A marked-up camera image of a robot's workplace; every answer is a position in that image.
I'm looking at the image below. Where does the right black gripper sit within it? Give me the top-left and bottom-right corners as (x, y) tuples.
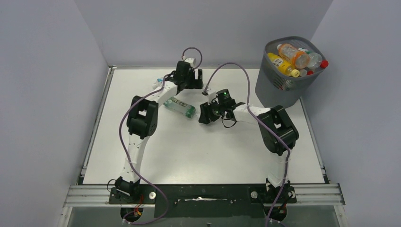
(200, 98), (226, 124)

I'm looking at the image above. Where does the clear bottle blue white label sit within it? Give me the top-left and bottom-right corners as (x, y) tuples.
(152, 78), (164, 90)

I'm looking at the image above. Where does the green label tea bottle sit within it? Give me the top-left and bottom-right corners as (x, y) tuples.
(164, 97), (196, 118)

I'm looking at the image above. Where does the yellow juice bottle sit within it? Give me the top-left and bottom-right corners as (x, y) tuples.
(267, 52), (300, 78)

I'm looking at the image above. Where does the orange drink bottle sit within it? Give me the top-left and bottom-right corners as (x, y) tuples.
(277, 44), (310, 69)

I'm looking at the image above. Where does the red label bottle red cap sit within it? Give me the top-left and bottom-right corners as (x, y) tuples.
(307, 60), (329, 75)

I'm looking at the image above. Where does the clear bottle green label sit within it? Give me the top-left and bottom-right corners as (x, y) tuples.
(299, 48), (323, 70)

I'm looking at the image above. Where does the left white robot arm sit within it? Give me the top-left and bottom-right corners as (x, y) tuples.
(115, 58), (203, 197)

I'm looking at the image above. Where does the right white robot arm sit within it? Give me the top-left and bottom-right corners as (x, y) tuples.
(199, 88), (299, 202)

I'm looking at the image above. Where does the grey mesh waste bin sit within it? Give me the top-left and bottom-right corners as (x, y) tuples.
(255, 36), (328, 108)

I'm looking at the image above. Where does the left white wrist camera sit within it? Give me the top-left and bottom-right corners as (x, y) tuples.
(182, 56), (196, 68)

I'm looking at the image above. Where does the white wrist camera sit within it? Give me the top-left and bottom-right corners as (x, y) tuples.
(182, 56), (196, 68)
(202, 88), (217, 104)

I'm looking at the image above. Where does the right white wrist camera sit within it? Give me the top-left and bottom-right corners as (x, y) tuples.
(202, 88), (217, 104)

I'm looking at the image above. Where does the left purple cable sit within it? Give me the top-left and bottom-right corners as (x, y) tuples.
(118, 47), (204, 225)

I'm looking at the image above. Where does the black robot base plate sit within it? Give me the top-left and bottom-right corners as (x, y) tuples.
(106, 177), (297, 223)

